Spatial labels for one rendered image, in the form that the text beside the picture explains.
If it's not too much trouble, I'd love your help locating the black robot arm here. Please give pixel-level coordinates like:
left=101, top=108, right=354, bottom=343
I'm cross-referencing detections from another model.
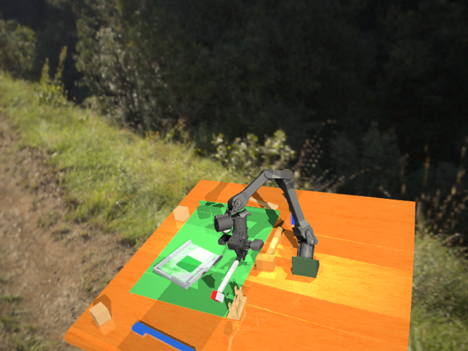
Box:
left=214, top=169, right=318, bottom=259

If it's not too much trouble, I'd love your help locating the green flat mat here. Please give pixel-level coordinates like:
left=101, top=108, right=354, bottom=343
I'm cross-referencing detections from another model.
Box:
left=129, top=205, right=279, bottom=317

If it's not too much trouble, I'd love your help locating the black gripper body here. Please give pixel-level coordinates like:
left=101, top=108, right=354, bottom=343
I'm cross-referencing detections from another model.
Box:
left=218, top=227, right=265, bottom=251

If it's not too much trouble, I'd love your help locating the tan cube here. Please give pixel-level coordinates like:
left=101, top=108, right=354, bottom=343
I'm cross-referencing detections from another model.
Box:
left=89, top=301, right=112, bottom=326
left=173, top=205, right=189, bottom=222

